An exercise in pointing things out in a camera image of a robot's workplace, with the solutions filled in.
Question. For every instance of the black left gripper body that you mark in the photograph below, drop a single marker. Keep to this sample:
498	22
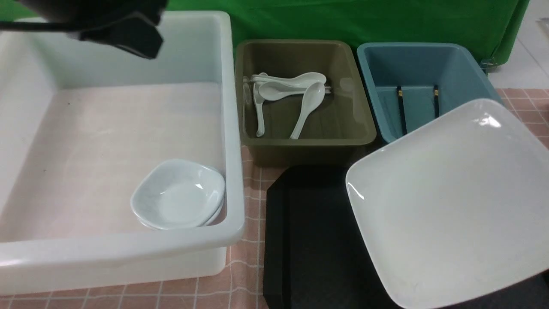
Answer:
128	25

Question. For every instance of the small white bowl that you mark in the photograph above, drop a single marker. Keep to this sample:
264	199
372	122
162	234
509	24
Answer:
178	194
206	223

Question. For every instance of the black chopstick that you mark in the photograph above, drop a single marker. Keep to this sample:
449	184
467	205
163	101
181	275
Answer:
401	110
436	101

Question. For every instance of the large white square plate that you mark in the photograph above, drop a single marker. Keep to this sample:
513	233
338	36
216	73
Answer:
456	209

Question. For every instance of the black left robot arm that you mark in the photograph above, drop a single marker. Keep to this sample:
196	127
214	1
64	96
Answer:
54	13

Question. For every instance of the large white plastic bin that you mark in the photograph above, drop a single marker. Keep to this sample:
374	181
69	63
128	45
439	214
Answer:
197	49

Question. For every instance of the white ceramic spoon, middle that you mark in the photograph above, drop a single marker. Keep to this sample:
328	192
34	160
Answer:
275	91

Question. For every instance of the white ceramic spoon, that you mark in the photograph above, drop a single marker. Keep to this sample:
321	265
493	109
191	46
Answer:
302	81
312	99
275	91
258	102

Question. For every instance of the white ceramic spoon, left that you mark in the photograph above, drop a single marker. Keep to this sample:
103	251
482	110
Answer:
258	102

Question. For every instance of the white ceramic spoon, top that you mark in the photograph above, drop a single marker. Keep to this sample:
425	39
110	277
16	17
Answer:
302	81

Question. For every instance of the white ceramic spoon, right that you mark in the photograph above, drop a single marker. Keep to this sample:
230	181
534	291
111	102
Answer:
312	99

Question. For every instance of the olive green plastic bin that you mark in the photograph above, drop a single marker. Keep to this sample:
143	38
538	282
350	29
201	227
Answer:
333	133

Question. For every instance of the pink checkered tablecloth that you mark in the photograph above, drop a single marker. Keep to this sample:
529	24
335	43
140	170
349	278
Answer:
253	223

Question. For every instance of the teal blue plastic bin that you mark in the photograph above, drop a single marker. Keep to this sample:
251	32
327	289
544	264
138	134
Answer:
417	67

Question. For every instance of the black plastic serving tray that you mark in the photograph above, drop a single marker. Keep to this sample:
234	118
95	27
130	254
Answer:
315	257

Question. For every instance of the green backdrop cloth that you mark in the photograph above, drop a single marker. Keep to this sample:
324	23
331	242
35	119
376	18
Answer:
487	28

